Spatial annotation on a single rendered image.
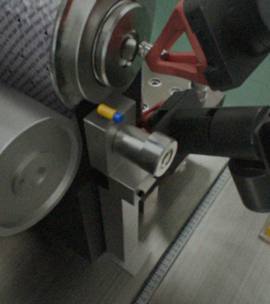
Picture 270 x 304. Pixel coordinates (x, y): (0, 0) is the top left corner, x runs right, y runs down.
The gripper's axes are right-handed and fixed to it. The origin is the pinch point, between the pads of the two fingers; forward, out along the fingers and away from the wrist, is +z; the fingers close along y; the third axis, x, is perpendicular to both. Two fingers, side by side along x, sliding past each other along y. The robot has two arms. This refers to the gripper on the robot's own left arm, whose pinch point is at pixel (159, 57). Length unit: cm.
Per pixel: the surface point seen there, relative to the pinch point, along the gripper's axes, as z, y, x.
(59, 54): 1.5, -8.5, 4.6
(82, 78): 2.4, -7.1, 2.2
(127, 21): -0.7, -2.3, 4.1
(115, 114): 0.0, -8.0, -1.4
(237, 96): 94, 158, -67
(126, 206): 11.2, -4.9, -14.2
